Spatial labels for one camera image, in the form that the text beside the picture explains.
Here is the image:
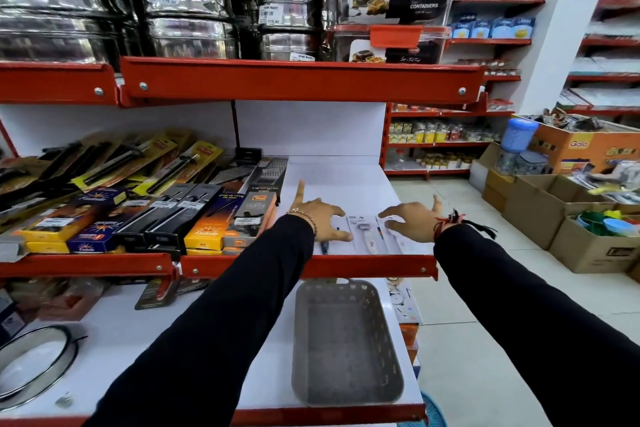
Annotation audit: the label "blue yellow lighter box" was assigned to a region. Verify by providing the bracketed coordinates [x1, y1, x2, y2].
[11, 187, 128, 245]
[66, 206, 151, 255]

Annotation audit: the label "clear plastic storage jars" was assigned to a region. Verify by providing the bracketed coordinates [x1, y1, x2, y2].
[494, 148, 549, 177]

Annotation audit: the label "steel grater black card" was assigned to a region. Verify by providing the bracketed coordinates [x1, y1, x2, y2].
[207, 164, 258, 187]
[240, 156, 290, 204]

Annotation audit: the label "red metal shelf rack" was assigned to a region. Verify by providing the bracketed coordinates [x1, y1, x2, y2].
[0, 56, 488, 427]

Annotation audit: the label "small brown cardboard box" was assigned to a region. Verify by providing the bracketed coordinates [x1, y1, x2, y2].
[481, 167, 517, 215]

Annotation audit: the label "pile of yellow-card lighter packets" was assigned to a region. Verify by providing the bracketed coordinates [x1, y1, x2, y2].
[0, 128, 226, 225]

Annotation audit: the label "row of blue small boxes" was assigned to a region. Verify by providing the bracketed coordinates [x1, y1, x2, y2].
[450, 15, 537, 40]

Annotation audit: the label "round steel ring mould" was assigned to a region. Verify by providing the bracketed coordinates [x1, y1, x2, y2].
[0, 325, 82, 413]

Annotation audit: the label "black carded packet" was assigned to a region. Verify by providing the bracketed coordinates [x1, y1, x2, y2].
[134, 276, 212, 311]

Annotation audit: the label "person's right hand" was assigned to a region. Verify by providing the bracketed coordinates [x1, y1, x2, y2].
[378, 195, 444, 244]

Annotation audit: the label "person's right forearm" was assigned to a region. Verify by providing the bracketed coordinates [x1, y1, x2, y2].
[433, 224, 640, 427]

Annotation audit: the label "brown cardboard box with bowls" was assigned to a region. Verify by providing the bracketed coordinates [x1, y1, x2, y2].
[548, 211, 640, 275]

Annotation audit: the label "yellow blue long box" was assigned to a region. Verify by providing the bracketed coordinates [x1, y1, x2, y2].
[184, 195, 247, 253]

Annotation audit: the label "blue plastic basket rim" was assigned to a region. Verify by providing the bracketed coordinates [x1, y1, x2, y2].
[397, 391, 449, 427]

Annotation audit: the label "white packet kitchen tool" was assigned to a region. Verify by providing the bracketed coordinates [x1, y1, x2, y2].
[375, 216, 407, 256]

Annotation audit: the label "beaded wrist bracelet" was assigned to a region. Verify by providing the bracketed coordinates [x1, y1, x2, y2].
[286, 208, 319, 237]

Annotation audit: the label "person's left forearm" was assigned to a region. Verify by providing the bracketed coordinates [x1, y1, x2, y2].
[82, 214, 317, 427]

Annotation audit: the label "white packet white peeler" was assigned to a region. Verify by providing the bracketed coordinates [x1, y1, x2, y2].
[346, 215, 383, 256]

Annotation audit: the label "colourful plastic bowls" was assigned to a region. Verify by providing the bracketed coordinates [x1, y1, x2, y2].
[574, 209, 640, 238]

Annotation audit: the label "red side shelf unit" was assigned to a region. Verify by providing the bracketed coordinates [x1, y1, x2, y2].
[556, 0, 640, 118]

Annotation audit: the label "orange printed cardboard box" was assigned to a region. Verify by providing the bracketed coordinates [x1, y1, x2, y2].
[514, 113, 640, 176]

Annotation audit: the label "large brown cardboard box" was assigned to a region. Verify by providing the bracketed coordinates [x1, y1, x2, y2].
[502, 173, 618, 251]

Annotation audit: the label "white packet blue-handled tool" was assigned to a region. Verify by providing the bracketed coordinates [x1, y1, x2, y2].
[319, 227, 351, 256]

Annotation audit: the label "person's left hand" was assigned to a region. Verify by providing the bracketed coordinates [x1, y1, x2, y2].
[287, 180, 354, 243]

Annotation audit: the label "black slim tool box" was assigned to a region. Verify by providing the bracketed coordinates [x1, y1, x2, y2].
[145, 183, 225, 253]
[113, 183, 198, 252]

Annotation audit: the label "red background shelf unit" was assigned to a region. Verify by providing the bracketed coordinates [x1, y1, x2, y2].
[380, 0, 547, 178]

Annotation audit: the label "grey plastic basket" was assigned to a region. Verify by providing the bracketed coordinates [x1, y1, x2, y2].
[291, 279, 405, 408]

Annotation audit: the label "brown wrapped packets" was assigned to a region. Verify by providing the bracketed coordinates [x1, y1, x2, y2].
[4, 278, 107, 322]

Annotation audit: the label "red thread wristband black tassel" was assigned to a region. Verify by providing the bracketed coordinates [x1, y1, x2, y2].
[433, 210, 499, 243]

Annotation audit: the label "row of yellow-lid jars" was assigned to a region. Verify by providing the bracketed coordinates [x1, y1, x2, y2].
[389, 119, 502, 145]

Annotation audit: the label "orange grey tool box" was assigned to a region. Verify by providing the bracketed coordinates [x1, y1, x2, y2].
[222, 190, 279, 255]

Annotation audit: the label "stacks of round steel containers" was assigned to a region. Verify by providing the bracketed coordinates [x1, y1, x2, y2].
[0, 0, 325, 65]

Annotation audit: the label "white carded utensil packet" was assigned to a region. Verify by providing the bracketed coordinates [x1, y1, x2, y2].
[386, 279, 424, 325]

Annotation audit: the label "blue lid plastic jar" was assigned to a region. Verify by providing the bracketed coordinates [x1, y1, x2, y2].
[500, 117, 540, 154]

